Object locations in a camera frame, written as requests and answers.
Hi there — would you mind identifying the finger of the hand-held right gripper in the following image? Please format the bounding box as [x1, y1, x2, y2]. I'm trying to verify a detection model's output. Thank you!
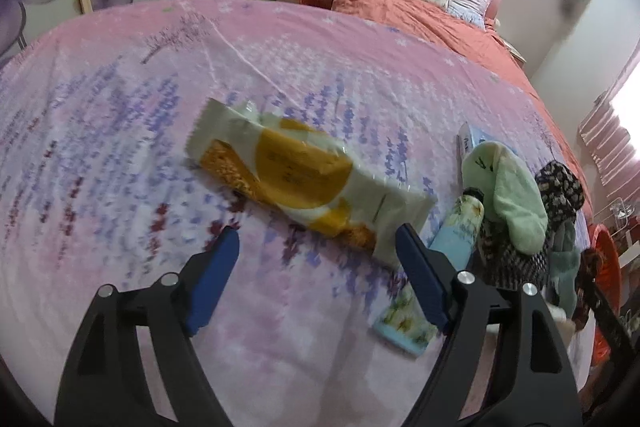
[581, 277, 636, 354]

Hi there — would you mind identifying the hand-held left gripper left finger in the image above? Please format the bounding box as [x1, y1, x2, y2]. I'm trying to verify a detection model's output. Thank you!
[54, 225, 241, 427]

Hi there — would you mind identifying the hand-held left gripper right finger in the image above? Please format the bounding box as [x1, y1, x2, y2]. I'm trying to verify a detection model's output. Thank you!
[395, 223, 583, 427]

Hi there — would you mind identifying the orange plastic basket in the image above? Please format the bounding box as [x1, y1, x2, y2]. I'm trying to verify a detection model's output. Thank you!
[585, 224, 623, 368]

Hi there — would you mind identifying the black white checkered slipper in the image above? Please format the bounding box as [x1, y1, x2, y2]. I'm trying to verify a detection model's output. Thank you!
[480, 222, 556, 293]

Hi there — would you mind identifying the white and yellow snack packet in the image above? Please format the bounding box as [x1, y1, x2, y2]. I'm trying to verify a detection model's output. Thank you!
[185, 98, 436, 269]

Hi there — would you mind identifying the floral tissue pack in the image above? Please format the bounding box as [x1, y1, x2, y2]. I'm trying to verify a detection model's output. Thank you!
[370, 292, 441, 357]

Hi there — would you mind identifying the grey-green cloth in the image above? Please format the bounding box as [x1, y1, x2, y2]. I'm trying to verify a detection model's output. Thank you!
[547, 217, 583, 313]

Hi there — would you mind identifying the light green sock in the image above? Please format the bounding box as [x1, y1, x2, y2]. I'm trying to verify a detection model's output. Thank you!
[460, 142, 549, 255]

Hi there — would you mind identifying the black floral cloth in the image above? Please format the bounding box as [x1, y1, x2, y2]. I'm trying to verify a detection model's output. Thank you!
[535, 160, 586, 228]

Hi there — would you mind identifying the blue tissue box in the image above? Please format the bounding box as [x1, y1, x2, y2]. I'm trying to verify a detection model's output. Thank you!
[456, 123, 501, 188]

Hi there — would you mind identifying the pink lavender printed bedsheet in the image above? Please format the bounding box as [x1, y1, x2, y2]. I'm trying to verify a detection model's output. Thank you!
[0, 0, 596, 427]

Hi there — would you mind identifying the pink curtain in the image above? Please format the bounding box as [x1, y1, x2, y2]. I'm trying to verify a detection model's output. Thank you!
[577, 97, 640, 192]

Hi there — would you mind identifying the wooden nightstand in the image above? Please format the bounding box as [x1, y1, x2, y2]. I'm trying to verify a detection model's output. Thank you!
[500, 37, 527, 66]

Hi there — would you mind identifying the orange quilt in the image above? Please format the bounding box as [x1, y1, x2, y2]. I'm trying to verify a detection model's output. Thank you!
[330, 0, 596, 218]

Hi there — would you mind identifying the pink striped pillow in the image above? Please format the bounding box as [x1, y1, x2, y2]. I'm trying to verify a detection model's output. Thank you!
[447, 0, 493, 30]

